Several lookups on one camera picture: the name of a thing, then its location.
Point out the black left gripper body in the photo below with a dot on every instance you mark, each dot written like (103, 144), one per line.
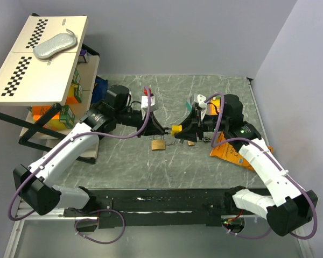
(144, 132)

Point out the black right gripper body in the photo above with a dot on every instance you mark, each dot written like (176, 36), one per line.
(206, 124)

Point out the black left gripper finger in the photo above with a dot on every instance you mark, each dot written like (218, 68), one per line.
(155, 122)
(157, 130)

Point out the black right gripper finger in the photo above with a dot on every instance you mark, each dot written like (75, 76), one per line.
(187, 135)
(190, 124)

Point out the yellow padlock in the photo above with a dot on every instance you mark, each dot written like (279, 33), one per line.
(173, 130)

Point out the large brass padlock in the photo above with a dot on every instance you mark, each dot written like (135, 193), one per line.
(158, 143)

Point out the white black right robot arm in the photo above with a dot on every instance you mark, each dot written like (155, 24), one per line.
(289, 206)

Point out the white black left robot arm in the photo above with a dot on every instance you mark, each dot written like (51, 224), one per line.
(36, 185)

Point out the teal white small box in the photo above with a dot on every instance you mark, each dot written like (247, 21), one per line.
(188, 105)

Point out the orange honey dijon chip bag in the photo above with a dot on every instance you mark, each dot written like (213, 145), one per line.
(228, 153)

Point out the blue snack bag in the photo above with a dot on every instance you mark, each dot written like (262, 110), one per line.
(100, 89)

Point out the green orange juice carton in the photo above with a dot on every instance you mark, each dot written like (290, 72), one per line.
(75, 94)

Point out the green yellow tea box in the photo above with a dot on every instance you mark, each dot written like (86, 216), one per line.
(62, 120)

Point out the green tea box upper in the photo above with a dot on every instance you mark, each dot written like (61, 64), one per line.
(76, 78)

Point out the purple white small box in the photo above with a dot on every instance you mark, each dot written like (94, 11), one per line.
(83, 56)

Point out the silver glitter pouch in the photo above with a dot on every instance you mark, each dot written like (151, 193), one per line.
(56, 44)

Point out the checkerboard calibration board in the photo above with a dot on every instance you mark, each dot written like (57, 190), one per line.
(26, 80)

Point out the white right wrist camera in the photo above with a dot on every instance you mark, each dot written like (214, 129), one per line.
(199, 100)

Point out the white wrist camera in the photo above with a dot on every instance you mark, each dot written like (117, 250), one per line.
(199, 100)
(148, 100)

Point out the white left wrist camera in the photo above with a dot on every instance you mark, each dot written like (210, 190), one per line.
(148, 100)

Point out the black frame beige shelf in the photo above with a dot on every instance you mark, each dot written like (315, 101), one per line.
(33, 134)

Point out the aluminium rail frame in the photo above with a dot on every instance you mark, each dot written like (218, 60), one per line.
(284, 204)

